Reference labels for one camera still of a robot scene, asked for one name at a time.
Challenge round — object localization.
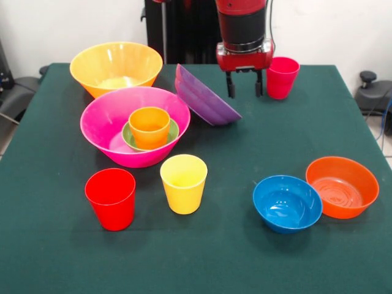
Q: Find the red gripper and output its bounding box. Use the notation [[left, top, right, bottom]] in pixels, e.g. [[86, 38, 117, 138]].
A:
[[216, 36, 275, 99]]

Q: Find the purple bowl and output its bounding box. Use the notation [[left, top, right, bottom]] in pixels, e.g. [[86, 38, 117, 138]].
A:
[[174, 63, 243, 127]]

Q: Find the stack of green bowls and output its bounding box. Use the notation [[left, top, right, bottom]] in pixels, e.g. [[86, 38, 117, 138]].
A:
[[121, 118, 180, 153]]

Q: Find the orange cup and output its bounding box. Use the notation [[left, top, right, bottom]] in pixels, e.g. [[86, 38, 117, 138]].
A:
[[128, 106, 172, 145], [134, 136, 168, 151]]

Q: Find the crimson cup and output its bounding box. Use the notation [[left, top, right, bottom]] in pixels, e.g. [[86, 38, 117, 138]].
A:
[[265, 56, 301, 100]]

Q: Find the yellow cup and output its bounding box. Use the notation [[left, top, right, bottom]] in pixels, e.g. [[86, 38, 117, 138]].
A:
[[159, 154, 208, 215]]

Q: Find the black machine base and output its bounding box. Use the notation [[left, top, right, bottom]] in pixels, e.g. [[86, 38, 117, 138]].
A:
[[354, 70, 392, 116], [0, 38, 50, 123]]

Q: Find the blue bowl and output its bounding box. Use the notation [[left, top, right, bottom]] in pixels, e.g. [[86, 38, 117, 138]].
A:
[[252, 175, 323, 235]]

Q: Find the large orange bowl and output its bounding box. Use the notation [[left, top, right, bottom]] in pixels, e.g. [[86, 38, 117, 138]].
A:
[[69, 42, 164, 99]]

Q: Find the large pink bowl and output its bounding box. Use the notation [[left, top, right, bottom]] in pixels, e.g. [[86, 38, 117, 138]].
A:
[[80, 86, 191, 169]]

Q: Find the orange-red bowl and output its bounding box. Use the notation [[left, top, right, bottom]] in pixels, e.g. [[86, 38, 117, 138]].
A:
[[305, 156, 380, 220]]

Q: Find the dark green table cloth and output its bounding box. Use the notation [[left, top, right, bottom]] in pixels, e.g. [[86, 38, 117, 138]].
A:
[[0, 62, 392, 294]]

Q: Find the red cup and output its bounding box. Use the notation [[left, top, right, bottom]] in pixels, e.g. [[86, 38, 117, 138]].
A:
[[84, 168, 137, 232]]

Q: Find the black cable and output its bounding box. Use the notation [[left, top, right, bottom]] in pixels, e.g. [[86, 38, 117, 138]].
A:
[[268, 0, 277, 59]]

